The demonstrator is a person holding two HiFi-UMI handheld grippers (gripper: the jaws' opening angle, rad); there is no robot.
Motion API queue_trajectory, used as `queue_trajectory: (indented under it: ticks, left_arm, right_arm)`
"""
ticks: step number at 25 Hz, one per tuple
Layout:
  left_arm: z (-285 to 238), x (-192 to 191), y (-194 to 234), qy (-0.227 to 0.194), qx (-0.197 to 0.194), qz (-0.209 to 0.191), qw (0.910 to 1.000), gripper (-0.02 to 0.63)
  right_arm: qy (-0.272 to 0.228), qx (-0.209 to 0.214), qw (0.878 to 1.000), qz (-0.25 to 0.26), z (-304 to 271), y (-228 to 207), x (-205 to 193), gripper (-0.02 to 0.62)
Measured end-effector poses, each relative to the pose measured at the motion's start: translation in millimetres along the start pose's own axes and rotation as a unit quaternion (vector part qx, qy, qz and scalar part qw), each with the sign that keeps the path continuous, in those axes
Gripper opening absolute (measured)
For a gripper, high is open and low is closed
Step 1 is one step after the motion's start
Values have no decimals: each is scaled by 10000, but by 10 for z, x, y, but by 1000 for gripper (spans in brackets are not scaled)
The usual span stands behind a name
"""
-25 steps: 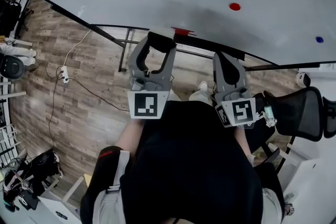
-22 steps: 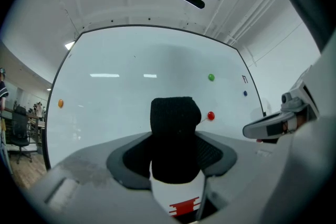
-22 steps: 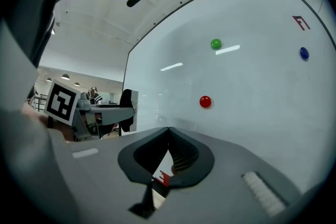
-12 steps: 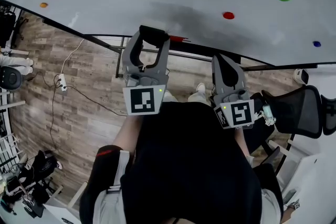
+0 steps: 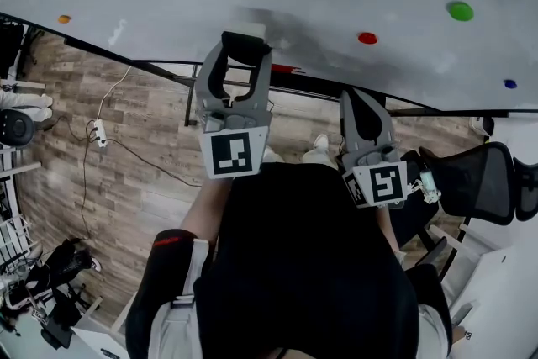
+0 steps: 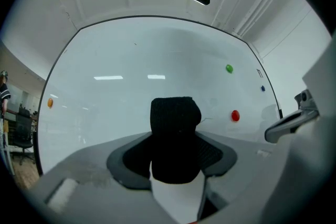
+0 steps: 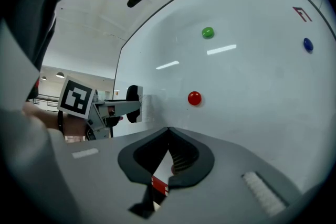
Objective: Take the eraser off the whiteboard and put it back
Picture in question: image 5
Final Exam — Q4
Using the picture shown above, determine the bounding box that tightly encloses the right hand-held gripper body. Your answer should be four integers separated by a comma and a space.
342, 141, 409, 209

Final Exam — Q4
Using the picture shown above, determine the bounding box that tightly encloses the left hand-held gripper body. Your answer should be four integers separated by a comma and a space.
196, 107, 271, 181

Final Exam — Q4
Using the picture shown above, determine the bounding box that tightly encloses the black and white object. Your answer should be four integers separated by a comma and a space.
220, 19, 274, 68

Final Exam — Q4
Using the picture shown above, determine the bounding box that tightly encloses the person's left forearm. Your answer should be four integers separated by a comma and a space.
180, 174, 235, 243

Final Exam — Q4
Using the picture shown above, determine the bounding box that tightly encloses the person's right forearm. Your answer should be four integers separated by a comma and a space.
375, 203, 404, 261

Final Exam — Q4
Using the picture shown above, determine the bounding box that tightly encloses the red plastic clip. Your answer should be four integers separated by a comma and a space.
271, 63, 307, 75

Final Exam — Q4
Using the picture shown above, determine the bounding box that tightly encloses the person's left white shoe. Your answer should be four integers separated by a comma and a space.
262, 145, 287, 165

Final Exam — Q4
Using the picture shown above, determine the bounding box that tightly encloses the person's right leg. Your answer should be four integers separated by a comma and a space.
301, 150, 340, 172

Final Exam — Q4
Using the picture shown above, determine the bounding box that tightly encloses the black mesh office chair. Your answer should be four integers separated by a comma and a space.
394, 140, 538, 266

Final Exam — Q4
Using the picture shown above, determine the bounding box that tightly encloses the white power strip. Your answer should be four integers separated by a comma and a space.
94, 119, 109, 149

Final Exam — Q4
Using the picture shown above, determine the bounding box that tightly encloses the white cabinet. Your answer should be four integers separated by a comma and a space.
489, 104, 538, 156

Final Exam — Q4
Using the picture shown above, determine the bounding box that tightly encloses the green round magnet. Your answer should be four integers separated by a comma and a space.
446, 0, 475, 23

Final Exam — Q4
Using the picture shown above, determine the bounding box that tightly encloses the black arm sleeve red print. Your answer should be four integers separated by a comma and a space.
124, 227, 203, 359

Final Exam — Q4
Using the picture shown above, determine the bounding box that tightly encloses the white desk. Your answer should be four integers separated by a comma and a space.
69, 323, 131, 359
436, 218, 538, 359

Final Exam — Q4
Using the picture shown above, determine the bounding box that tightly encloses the person's white vest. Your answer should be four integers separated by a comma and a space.
146, 237, 453, 359

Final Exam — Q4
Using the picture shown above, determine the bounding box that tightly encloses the black backpack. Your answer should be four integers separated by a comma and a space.
24, 238, 103, 308

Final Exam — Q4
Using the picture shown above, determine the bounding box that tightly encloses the white metal rack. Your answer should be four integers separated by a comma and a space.
0, 146, 47, 278

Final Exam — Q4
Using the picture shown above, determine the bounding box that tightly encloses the small turquoise keychain bottle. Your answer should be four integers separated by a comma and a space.
414, 167, 442, 205

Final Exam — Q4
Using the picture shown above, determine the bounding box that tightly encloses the black cable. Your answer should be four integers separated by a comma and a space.
79, 119, 100, 240
104, 136, 203, 188

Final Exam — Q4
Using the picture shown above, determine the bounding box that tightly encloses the white power cable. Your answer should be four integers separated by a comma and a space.
97, 66, 134, 123

